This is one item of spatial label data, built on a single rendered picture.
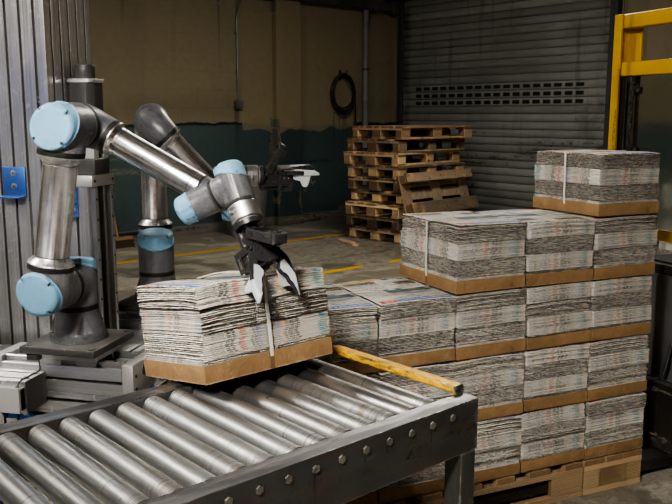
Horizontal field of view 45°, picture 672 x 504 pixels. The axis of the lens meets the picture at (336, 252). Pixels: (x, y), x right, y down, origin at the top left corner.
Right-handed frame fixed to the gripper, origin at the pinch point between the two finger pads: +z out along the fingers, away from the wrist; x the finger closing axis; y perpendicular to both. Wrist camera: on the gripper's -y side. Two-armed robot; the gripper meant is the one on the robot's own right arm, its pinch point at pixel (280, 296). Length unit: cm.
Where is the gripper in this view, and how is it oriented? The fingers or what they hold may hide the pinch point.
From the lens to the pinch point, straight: 187.1
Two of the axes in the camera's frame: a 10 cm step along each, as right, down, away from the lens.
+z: 3.5, 9.1, -2.3
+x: -7.5, 1.2, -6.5
